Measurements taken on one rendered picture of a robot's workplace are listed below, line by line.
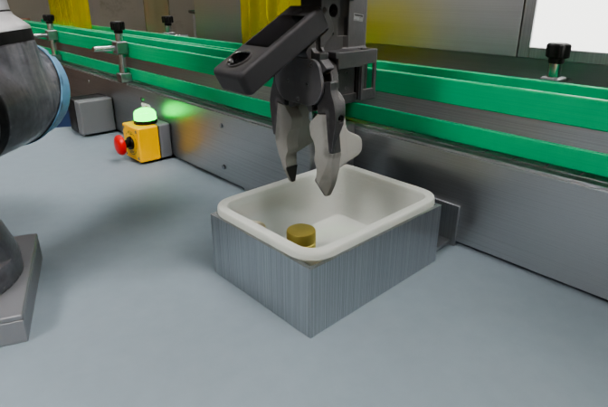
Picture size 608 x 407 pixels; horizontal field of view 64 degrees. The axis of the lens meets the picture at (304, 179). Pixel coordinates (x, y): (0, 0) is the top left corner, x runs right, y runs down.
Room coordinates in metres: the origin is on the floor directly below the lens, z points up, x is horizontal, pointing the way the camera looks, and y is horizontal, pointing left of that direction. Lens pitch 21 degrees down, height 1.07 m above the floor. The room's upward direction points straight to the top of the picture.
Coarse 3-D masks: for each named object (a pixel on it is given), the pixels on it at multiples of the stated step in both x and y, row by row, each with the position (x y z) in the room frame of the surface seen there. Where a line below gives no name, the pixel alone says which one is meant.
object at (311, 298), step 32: (224, 224) 0.50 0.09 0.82; (416, 224) 0.51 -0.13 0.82; (448, 224) 0.59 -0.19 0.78; (224, 256) 0.50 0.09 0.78; (256, 256) 0.45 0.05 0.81; (288, 256) 0.42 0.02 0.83; (352, 256) 0.43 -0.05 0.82; (384, 256) 0.47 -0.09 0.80; (416, 256) 0.51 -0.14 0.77; (256, 288) 0.46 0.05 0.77; (288, 288) 0.42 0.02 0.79; (320, 288) 0.40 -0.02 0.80; (352, 288) 0.43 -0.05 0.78; (384, 288) 0.47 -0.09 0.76; (288, 320) 0.42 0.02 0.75; (320, 320) 0.40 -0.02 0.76
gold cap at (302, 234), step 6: (288, 228) 0.51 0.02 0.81; (294, 228) 0.51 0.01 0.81; (300, 228) 0.51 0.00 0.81; (306, 228) 0.51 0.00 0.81; (312, 228) 0.51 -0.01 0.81; (288, 234) 0.50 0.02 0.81; (294, 234) 0.49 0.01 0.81; (300, 234) 0.49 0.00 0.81; (306, 234) 0.49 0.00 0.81; (312, 234) 0.49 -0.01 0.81; (294, 240) 0.49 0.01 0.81; (300, 240) 0.49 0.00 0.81; (306, 240) 0.49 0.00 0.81; (312, 240) 0.49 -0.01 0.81; (306, 246) 0.49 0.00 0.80; (312, 246) 0.49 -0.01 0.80
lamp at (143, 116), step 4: (140, 108) 0.95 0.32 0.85; (144, 108) 0.95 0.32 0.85; (148, 108) 0.96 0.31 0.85; (136, 112) 0.94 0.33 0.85; (140, 112) 0.94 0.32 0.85; (144, 112) 0.94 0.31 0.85; (148, 112) 0.94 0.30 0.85; (152, 112) 0.95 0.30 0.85; (136, 116) 0.94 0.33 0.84; (140, 116) 0.93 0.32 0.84; (144, 116) 0.93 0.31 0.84; (148, 116) 0.94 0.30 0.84; (152, 116) 0.94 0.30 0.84; (156, 116) 0.96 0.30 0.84; (136, 120) 0.94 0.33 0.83; (140, 120) 0.93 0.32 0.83; (144, 120) 0.93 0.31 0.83; (148, 120) 0.94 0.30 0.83; (152, 120) 0.94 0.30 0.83; (156, 120) 0.95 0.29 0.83; (136, 124) 0.94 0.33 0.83; (140, 124) 0.93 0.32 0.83; (144, 124) 0.93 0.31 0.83; (148, 124) 0.93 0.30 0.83
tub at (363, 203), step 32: (256, 192) 0.55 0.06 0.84; (288, 192) 0.59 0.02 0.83; (320, 192) 0.62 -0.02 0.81; (352, 192) 0.63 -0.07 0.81; (384, 192) 0.59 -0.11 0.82; (416, 192) 0.56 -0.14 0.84; (256, 224) 0.46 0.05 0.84; (288, 224) 0.58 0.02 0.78; (320, 224) 0.61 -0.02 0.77; (352, 224) 0.61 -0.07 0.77; (384, 224) 0.46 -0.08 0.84; (320, 256) 0.40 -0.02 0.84
